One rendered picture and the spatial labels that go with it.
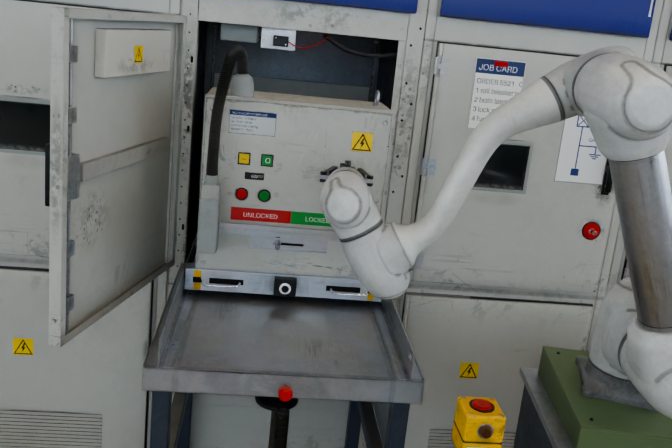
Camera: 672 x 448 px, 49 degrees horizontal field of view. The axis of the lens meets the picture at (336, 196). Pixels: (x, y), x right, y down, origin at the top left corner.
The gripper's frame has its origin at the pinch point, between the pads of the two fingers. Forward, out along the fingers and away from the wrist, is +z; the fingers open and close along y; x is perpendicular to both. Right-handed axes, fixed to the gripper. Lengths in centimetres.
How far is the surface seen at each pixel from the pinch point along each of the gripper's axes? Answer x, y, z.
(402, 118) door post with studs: 10.0, 15.0, 35.2
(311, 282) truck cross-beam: -33.7, -6.9, 6.6
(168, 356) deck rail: -40, -36, -34
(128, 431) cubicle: -96, -62, 26
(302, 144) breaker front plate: 4.0, -12.3, 6.8
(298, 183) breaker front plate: -6.5, -12.6, 6.9
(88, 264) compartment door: -26, -60, -16
